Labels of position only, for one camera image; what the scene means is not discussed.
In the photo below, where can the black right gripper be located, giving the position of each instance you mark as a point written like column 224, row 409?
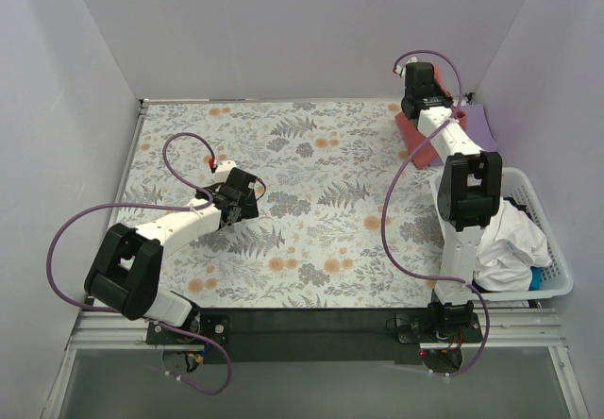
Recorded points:
column 426, row 104

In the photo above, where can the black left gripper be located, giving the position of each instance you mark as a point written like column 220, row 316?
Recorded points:
column 233, row 212

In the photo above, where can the red t shirt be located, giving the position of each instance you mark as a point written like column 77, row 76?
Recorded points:
column 409, row 131

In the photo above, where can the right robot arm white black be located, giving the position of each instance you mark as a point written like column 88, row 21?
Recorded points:
column 468, row 197

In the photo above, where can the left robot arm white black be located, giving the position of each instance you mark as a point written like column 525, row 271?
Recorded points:
column 126, row 269

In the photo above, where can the folded purple t shirt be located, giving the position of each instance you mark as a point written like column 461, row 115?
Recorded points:
column 476, row 127

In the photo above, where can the floral patterned table mat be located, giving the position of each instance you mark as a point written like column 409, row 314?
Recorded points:
column 344, row 220

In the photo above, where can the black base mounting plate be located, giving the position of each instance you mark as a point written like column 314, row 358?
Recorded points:
column 322, row 335

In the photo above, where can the white t shirt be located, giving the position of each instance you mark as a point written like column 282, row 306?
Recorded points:
column 509, row 244

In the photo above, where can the blue t shirt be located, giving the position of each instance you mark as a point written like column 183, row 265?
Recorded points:
column 536, row 278

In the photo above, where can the white plastic laundry basket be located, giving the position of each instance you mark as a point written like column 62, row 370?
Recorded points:
column 498, row 258

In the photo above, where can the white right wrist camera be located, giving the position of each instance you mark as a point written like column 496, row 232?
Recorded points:
column 400, row 69

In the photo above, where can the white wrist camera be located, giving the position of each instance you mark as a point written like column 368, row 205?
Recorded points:
column 400, row 69
column 221, row 169

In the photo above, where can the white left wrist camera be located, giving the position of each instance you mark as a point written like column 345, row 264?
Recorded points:
column 221, row 169

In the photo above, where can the aluminium frame rail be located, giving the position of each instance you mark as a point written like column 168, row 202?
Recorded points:
column 522, row 371

